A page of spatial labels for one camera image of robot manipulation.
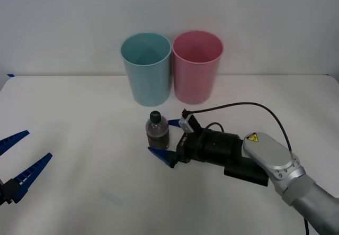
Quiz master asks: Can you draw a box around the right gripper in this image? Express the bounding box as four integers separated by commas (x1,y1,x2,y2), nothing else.
147,119,210,169

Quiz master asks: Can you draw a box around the pink plastic bin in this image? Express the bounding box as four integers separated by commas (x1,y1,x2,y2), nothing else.
172,30,225,105

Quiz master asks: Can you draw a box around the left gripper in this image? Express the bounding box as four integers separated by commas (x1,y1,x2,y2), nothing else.
0,130,53,207

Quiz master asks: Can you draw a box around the small dark plastic bottle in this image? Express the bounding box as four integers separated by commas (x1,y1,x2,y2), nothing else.
145,110,171,150

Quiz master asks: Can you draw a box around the pale blue plastic bin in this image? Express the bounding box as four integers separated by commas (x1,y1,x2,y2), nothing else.
120,32,172,107

